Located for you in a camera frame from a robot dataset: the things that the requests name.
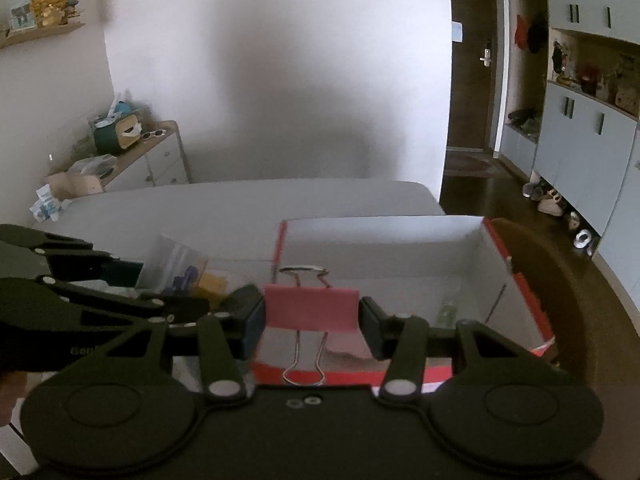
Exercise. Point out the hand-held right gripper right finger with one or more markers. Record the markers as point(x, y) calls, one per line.
point(369, 327)

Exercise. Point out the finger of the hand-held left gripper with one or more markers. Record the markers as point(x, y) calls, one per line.
point(100, 305)
point(125, 273)

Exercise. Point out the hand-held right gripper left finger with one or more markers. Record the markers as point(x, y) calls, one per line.
point(254, 324)

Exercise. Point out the clear plastic bag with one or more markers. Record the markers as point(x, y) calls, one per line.
point(172, 262)

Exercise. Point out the yellow sponge block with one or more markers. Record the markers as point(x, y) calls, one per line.
point(214, 286)

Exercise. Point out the pink binder clip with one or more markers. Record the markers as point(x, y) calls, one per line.
point(311, 307)

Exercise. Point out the white box with red edges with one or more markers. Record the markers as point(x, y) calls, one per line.
point(380, 255)

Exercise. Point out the cardboard box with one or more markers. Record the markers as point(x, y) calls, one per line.
point(75, 186)

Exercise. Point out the white tissue pack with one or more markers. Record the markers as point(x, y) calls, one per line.
point(47, 204)

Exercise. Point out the crumpled plastic bag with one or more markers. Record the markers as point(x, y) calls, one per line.
point(95, 164)

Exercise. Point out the white wooden dresser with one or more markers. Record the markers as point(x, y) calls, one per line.
point(157, 162)

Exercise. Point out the green tissue box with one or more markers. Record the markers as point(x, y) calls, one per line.
point(117, 132)

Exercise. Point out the white sunglasses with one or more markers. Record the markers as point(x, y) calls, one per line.
point(155, 134)

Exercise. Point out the dark door mat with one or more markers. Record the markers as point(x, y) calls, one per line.
point(472, 165)

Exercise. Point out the wooden chair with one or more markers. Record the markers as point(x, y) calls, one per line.
point(565, 300)

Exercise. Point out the grey shoe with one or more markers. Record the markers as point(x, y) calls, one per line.
point(531, 189)

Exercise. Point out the small white shoe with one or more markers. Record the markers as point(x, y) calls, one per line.
point(574, 220)

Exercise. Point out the black white shoe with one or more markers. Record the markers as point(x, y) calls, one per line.
point(584, 241)

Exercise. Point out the dark shoes on shelf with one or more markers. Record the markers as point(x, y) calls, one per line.
point(524, 119)

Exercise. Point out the small photo card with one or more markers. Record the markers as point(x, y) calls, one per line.
point(21, 16)

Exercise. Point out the yellow flower decoration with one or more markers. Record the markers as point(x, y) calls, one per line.
point(49, 2)

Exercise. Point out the dark wooden door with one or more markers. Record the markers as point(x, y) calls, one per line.
point(472, 60)

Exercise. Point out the grey blue cabinet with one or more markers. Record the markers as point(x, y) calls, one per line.
point(590, 135)

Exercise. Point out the paper note on door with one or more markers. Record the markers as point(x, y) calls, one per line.
point(457, 31)

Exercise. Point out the red hanging cloth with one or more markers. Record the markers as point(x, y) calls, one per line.
point(522, 32)

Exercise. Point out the toys on cabinet shelf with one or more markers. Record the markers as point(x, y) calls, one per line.
point(595, 77)

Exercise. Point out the wooden wall shelf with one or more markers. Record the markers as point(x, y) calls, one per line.
point(45, 32)

